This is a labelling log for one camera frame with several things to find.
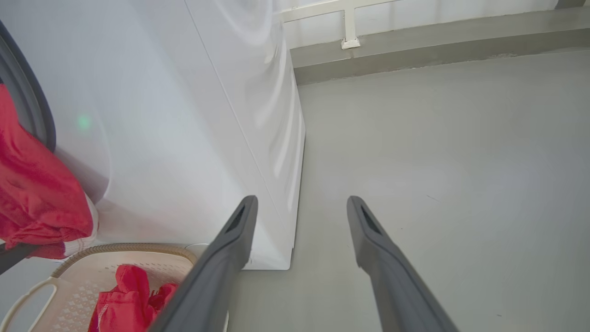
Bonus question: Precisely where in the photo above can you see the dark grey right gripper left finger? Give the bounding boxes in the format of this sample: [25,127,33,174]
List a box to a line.
[147,195,259,332]

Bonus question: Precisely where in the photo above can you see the grey rubber door gasket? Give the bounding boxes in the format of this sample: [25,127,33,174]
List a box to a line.
[0,21,57,153]

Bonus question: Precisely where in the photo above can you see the cream laundry basket brown rim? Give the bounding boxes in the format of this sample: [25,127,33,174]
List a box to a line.
[0,243,229,332]

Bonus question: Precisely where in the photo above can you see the red garment with white stripes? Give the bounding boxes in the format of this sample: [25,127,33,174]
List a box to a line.
[0,83,99,260]

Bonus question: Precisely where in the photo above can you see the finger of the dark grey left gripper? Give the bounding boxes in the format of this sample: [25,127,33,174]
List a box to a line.
[0,243,40,275]

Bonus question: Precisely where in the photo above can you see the white front-load washing machine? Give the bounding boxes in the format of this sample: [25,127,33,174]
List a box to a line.
[0,0,306,271]

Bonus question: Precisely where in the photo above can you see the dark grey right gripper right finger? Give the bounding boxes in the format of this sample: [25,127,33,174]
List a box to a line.
[347,196,460,332]

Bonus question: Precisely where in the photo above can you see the plain red garment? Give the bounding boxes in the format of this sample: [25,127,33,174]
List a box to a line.
[88,264,179,332]

